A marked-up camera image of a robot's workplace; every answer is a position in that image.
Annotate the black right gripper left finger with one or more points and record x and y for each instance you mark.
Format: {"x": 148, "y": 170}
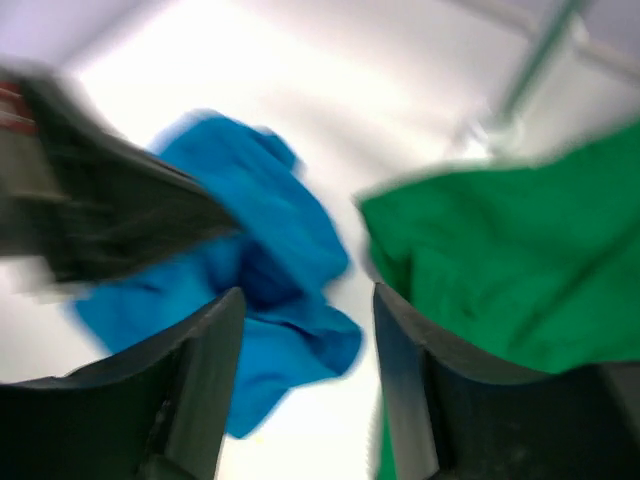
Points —
{"x": 156, "y": 410}

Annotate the blue t-shirt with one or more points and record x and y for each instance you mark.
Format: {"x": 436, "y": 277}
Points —
{"x": 285, "y": 254}

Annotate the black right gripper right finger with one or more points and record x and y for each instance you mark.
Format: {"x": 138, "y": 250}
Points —
{"x": 455, "y": 411}

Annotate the white clothes rack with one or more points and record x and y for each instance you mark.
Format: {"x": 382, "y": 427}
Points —
{"x": 579, "y": 78}

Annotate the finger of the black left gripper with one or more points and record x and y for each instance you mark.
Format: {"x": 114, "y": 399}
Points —
{"x": 90, "y": 204}

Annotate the green t-shirt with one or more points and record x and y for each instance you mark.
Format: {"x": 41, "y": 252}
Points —
{"x": 536, "y": 265}

